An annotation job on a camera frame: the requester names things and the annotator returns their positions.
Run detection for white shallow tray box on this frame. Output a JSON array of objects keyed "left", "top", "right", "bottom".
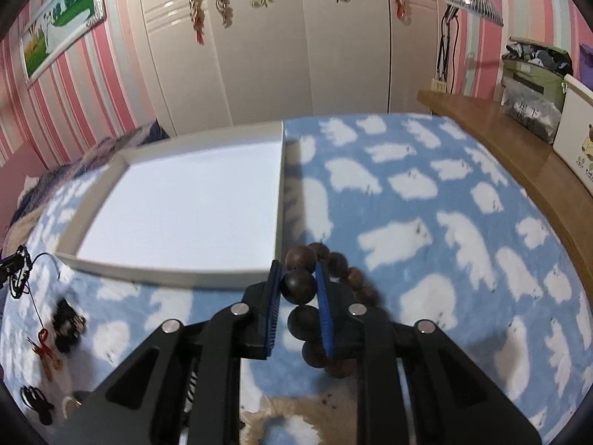
[{"left": 55, "top": 121, "right": 285, "bottom": 289}]

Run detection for black hair ties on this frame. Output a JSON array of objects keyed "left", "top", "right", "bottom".
[{"left": 19, "top": 385, "right": 56, "bottom": 427}]

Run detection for white wall socket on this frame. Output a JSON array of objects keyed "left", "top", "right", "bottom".
[{"left": 430, "top": 78, "right": 447, "bottom": 93}]

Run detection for blue polar bear blanket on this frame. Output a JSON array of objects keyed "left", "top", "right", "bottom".
[{"left": 1, "top": 113, "right": 592, "bottom": 443}]

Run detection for framed landscape picture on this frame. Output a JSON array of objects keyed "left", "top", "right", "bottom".
[{"left": 19, "top": 0, "right": 106, "bottom": 88}]

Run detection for red cord gold clasp charm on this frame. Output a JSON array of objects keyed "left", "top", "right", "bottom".
[{"left": 27, "top": 287, "right": 63, "bottom": 383}]

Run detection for cream wardrobe with ornaments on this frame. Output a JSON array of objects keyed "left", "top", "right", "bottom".
[{"left": 127, "top": 0, "right": 444, "bottom": 136}]

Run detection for wooden headboard shelf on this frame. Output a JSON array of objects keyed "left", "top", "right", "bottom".
[{"left": 417, "top": 89, "right": 593, "bottom": 299}]

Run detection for silver plastic bag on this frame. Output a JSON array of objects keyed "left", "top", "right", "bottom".
[{"left": 501, "top": 78, "right": 561, "bottom": 144}]

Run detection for cream flower hair scrunchie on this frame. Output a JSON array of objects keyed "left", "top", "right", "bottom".
[{"left": 239, "top": 397, "right": 323, "bottom": 444}]

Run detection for purple patchwork quilt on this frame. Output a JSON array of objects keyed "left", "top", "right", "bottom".
[{"left": 1, "top": 121, "right": 170, "bottom": 254}]

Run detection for green storage box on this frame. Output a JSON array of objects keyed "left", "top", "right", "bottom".
[{"left": 501, "top": 37, "right": 574, "bottom": 111}]

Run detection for white bear picture box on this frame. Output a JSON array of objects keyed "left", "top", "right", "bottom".
[{"left": 553, "top": 75, "right": 593, "bottom": 193}]

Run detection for dark wooden bead bracelet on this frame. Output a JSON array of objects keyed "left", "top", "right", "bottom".
[{"left": 282, "top": 241, "right": 380, "bottom": 379}]

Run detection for white caged desk lamp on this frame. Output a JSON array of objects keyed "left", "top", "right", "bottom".
[{"left": 435, "top": 0, "right": 504, "bottom": 83}]

